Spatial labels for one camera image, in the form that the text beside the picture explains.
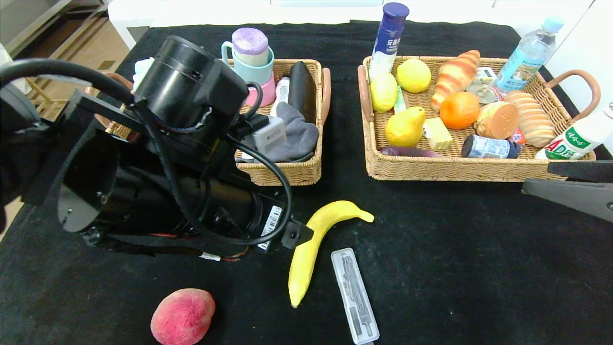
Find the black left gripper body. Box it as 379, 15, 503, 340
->
205, 177, 293, 254

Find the purple-topped beige cylinder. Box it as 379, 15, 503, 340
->
232, 27, 270, 67

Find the red peach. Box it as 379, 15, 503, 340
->
150, 288, 216, 345

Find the wicker basket with household items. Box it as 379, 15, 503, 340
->
86, 58, 332, 187

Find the round brown bread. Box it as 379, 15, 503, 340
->
474, 101, 520, 140

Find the white hanging cloth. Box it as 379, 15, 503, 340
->
0, 43, 30, 95

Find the silver tin can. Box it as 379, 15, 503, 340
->
466, 83, 503, 105

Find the clear water bottle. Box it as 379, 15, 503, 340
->
493, 15, 566, 93

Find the small jar with blue lid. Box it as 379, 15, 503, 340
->
461, 135, 522, 159

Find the small white green carton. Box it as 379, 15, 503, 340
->
474, 67, 497, 87

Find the teal mug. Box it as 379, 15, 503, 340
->
221, 41, 275, 89

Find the striped croissant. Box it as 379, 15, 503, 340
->
430, 50, 480, 114

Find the wicker basket with food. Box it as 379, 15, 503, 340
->
357, 55, 601, 182

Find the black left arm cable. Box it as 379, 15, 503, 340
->
0, 58, 294, 246

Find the purple eggplant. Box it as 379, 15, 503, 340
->
380, 145, 448, 159

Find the white bottle with blue cap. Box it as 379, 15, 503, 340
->
368, 2, 410, 82

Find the yellow pear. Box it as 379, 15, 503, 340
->
385, 106, 426, 147

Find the light wooden shelf unit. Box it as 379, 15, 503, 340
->
0, 0, 108, 58

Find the round yellow lemon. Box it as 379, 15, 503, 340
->
396, 58, 431, 93

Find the long ridged bread loaf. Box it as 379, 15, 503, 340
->
504, 91, 556, 148

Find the black oblong case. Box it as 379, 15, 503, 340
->
288, 61, 318, 125

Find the green gum pack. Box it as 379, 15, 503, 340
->
393, 86, 411, 113

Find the white bottle with green label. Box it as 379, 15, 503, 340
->
535, 102, 613, 161

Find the oval yellow lemon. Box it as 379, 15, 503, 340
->
370, 72, 398, 114

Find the light wooden rack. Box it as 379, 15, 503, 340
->
26, 72, 82, 112

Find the black left camera cable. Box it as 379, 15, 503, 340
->
239, 81, 264, 126

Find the grey cloth with tag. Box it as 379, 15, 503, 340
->
267, 102, 320, 164

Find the clear plastic compass case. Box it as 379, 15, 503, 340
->
331, 248, 380, 345

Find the light blue bath pouf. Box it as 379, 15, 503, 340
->
133, 57, 156, 92

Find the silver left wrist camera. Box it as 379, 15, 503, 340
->
239, 115, 287, 156

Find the orange fruit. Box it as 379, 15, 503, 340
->
439, 92, 480, 130

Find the yellow banana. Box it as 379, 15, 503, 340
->
288, 200, 375, 309

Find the white tube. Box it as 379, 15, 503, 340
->
271, 76, 291, 118

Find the white background table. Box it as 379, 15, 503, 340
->
108, 0, 594, 48

